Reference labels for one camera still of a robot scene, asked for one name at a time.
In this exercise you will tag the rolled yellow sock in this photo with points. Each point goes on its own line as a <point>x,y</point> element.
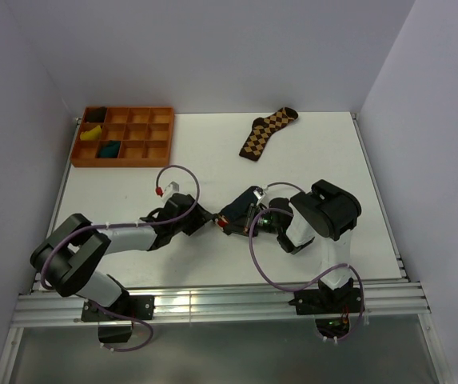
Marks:
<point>92,134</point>

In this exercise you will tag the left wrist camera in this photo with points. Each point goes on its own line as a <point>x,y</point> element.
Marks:
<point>168,192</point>

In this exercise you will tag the aluminium front rail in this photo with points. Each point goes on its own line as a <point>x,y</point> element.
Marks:
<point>215,304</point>

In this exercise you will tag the brown argyle sock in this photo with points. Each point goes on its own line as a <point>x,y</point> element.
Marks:
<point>263,128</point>

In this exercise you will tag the navy snowman sock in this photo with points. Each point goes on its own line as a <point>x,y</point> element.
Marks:
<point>237,208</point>

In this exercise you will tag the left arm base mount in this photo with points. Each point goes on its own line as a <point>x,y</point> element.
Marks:
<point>117,323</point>

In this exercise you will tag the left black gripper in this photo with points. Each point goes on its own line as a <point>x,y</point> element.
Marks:
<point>200,216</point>

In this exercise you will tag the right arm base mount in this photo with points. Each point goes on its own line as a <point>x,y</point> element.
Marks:
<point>334,307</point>

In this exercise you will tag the green reindeer sock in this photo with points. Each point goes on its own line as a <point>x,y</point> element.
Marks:
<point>109,149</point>

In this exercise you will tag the rolled black sock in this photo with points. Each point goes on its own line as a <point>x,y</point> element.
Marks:
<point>95,114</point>

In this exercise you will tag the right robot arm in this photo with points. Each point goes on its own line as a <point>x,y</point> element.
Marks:
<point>326,215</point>

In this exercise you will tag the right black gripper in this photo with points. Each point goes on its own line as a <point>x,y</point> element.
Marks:
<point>247,230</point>

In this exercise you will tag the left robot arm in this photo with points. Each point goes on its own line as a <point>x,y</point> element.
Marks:
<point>68,259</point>

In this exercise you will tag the orange compartment tray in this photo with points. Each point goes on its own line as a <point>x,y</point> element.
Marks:
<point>145,133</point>

